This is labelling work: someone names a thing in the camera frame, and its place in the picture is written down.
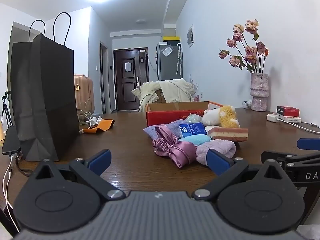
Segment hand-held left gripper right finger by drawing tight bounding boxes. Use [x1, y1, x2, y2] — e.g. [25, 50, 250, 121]
[191, 149, 287, 202]

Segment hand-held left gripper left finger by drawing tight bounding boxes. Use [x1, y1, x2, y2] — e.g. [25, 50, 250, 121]
[32, 149, 127, 201]

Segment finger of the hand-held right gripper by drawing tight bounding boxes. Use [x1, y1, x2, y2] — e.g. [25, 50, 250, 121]
[297, 138, 320, 151]
[261, 150, 320, 167]

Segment lavender towel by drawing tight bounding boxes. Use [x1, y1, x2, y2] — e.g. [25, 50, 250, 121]
[195, 140, 236, 167]

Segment pink layered sponge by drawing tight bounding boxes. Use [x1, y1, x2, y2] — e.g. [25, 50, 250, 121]
[208, 127, 249, 142]

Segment light blue plush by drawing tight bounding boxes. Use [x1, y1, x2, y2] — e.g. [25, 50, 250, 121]
[178, 135, 212, 146]

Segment pink satin scrunchie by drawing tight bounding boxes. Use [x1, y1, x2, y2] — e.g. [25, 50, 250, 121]
[153, 126, 198, 169]

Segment blue tissue packet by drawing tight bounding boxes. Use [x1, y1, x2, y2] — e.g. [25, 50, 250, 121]
[178, 122, 208, 139]

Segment white and yellow plush toy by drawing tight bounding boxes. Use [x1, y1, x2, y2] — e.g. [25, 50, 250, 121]
[202, 105, 240, 129]

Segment green mesh sponge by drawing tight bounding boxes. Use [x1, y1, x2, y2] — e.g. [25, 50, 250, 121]
[184, 113, 203, 124]

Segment purple knit cloth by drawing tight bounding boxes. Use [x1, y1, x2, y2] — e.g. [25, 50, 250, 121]
[143, 122, 187, 141]

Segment red cardboard box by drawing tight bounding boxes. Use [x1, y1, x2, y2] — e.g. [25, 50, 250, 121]
[146, 101, 225, 128]

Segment flat white box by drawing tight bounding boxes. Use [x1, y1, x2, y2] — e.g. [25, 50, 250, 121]
[280, 116, 302, 124]

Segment red and black box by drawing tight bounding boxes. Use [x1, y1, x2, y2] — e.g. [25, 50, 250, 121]
[276, 105, 301, 117]

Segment clear glass vase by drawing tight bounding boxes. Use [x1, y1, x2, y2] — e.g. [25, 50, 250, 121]
[77, 109, 92, 126]

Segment pink textured vase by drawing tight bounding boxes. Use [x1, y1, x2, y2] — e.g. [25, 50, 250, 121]
[250, 73, 270, 112]

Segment pink suitcase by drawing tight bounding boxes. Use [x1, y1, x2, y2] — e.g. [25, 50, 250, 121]
[74, 74, 95, 113]

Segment pale pink rack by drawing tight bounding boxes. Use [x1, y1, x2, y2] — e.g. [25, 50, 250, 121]
[189, 73, 205, 101]

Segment dark brown door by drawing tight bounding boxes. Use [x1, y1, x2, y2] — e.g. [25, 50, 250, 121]
[113, 48, 149, 112]

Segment beige coat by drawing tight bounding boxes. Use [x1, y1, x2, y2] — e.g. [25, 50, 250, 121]
[131, 78, 197, 112]

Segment brown chair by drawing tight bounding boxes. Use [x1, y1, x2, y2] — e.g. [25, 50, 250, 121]
[152, 88, 167, 103]

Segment black paper bag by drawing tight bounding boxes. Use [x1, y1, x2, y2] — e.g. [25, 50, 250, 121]
[10, 12, 80, 162]

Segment black phone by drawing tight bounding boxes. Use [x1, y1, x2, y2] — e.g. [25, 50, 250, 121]
[2, 126, 21, 155]

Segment black tripod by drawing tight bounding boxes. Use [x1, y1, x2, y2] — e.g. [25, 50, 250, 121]
[1, 91, 13, 128]

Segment dried pink roses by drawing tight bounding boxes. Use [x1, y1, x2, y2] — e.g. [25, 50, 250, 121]
[219, 19, 269, 74]

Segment white umbrella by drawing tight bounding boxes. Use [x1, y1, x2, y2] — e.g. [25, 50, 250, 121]
[175, 43, 183, 75]

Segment grey fridge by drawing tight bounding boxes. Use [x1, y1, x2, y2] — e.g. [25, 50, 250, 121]
[156, 43, 184, 81]

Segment white adapter cable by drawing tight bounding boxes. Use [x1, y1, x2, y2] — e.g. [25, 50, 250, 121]
[279, 119, 320, 133]

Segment wall picture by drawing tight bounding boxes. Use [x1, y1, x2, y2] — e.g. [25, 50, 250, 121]
[187, 24, 195, 48]

